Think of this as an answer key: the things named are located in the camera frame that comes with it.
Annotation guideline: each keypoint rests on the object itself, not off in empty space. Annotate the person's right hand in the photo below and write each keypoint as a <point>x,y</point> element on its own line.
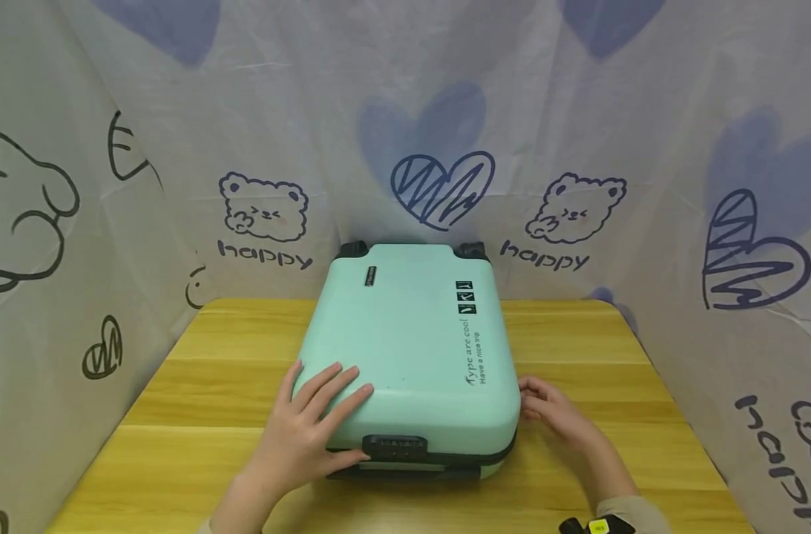
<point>565,423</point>

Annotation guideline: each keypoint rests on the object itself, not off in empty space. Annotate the person's left hand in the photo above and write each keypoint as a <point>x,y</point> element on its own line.
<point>298,437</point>

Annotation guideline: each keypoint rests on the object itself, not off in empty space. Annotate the person's left thumb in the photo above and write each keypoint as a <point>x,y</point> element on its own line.
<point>348,460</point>

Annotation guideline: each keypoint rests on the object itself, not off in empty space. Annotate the person's right fingers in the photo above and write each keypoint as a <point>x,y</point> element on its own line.
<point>537,397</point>

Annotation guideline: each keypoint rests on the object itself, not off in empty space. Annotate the person's left index finger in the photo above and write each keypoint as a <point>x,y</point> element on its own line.
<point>350,406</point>

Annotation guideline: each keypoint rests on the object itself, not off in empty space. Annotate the person's left middle finger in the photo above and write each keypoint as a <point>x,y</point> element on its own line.
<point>335,394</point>

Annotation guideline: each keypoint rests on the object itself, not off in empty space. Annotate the person's left ring finger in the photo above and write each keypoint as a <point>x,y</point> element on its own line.
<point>319,387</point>

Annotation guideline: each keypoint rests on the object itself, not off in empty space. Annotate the person's left little finger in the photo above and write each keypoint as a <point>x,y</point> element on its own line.
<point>291,389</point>

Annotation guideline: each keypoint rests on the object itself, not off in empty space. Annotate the mint green hard-shell suitcase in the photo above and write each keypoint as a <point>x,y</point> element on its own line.
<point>412,334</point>

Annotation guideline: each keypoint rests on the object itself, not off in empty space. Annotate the person's left forearm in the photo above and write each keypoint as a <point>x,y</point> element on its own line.
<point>241,508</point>

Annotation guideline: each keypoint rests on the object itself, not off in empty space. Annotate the person's right forearm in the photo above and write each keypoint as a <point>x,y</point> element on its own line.
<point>615,493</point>

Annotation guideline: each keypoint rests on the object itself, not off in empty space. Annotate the black wrist band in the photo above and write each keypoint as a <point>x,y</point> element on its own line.
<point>595,526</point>

